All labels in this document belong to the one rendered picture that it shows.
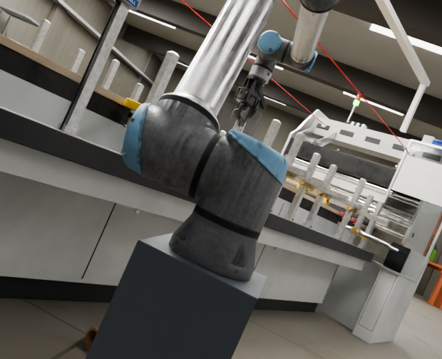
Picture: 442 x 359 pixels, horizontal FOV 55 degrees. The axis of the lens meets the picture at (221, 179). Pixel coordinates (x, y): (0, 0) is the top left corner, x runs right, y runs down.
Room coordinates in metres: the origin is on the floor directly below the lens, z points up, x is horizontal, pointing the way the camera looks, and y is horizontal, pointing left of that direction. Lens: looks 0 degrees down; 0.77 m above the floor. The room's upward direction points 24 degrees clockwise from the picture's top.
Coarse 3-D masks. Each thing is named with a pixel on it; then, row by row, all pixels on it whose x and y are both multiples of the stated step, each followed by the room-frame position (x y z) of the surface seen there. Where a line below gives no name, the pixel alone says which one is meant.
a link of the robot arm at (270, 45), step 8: (264, 32) 1.65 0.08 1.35; (272, 32) 1.64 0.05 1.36; (264, 40) 1.64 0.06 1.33; (272, 40) 1.64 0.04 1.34; (280, 40) 1.63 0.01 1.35; (264, 48) 1.64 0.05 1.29; (272, 48) 1.63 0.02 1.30; (280, 48) 1.64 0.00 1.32; (264, 56) 1.70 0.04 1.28; (272, 56) 1.67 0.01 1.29; (280, 56) 1.66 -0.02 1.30
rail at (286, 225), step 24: (0, 120) 1.17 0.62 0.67; (24, 120) 1.22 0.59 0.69; (24, 144) 1.24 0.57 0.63; (48, 144) 1.29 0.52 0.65; (72, 144) 1.34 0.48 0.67; (96, 144) 1.46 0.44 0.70; (96, 168) 1.43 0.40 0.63; (120, 168) 1.50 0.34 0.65; (168, 192) 1.70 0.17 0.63; (288, 216) 2.49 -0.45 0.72; (312, 240) 2.72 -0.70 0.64; (336, 240) 2.99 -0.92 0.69
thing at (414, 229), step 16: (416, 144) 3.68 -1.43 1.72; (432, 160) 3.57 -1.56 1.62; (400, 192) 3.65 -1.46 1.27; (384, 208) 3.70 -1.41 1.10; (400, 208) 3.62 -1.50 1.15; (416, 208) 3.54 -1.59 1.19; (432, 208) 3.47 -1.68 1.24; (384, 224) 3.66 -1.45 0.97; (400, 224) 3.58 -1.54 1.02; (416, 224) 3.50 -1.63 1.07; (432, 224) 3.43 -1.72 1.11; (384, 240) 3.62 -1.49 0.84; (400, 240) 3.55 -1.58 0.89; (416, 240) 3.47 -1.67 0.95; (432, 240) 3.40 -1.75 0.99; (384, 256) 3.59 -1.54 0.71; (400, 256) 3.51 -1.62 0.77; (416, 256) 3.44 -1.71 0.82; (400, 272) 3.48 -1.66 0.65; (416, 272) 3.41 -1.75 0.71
